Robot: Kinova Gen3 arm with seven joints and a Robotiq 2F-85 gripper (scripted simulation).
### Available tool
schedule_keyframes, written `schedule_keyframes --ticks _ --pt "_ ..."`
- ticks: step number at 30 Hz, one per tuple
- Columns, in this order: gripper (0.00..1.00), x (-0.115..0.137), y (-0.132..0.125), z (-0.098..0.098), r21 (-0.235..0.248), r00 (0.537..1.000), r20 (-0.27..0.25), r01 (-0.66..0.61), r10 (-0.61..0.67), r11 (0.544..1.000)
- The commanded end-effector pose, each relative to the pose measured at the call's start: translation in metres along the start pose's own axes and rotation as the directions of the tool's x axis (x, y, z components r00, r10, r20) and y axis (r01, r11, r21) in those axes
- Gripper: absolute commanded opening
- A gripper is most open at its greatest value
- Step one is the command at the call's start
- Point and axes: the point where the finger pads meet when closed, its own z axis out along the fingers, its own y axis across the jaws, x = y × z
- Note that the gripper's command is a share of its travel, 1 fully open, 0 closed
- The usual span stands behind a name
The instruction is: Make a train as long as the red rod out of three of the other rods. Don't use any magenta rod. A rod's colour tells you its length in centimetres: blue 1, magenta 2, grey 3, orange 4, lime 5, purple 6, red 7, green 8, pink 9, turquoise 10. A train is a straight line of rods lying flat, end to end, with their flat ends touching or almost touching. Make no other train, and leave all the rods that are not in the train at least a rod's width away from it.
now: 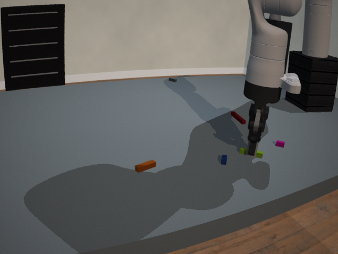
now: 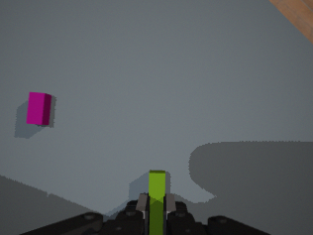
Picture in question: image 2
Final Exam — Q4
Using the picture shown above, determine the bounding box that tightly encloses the magenta block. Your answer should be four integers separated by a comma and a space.
27, 92, 52, 125

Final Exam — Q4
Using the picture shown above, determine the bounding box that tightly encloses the lime green rod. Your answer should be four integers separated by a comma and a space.
149, 171, 165, 235

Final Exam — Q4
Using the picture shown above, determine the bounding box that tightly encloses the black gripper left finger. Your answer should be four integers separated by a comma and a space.
20, 193, 150, 235

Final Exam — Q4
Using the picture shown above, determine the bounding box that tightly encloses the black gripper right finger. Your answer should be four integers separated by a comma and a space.
162, 193, 270, 235

